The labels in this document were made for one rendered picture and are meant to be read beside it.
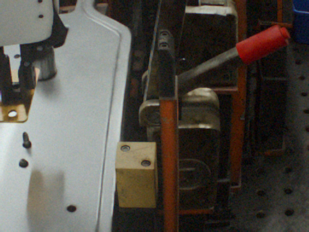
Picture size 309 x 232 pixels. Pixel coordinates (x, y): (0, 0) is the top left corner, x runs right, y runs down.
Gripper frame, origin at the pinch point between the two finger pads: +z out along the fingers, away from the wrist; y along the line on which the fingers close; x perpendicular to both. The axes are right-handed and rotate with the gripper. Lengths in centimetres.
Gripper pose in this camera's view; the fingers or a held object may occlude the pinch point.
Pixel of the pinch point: (14, 77)
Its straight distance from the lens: 68.9
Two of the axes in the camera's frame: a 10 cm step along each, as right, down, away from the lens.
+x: -0.4, 6.5, -7.6
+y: -10.0, 0.0, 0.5
